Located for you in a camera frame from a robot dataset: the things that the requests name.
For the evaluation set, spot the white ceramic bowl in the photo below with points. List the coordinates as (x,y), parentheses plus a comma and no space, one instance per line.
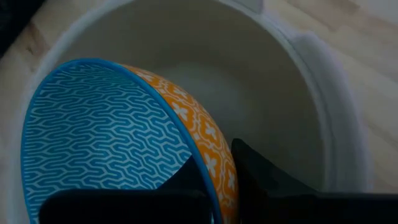
(248,77)

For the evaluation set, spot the orange and blue patterned bowl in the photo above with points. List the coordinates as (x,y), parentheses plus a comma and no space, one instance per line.
(102,130)

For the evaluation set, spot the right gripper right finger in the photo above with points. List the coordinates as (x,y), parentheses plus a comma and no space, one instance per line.
(264,186)

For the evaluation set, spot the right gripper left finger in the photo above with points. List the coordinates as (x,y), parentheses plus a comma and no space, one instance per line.
(186,180)

